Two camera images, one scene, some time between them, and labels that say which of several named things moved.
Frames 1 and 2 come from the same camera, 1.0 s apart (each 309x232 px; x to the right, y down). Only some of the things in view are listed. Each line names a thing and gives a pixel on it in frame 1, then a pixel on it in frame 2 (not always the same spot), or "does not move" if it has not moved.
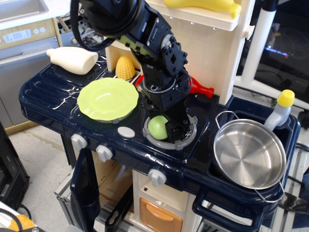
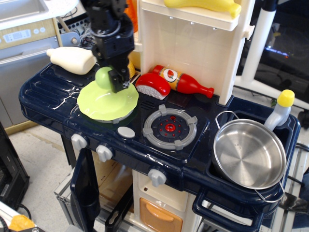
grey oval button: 126,132 does not move
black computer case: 14,180 does not move
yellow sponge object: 25,223 does not move
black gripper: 170,105 -> 114,51
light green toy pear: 157,127 -> 102,77
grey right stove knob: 158,177 does not move
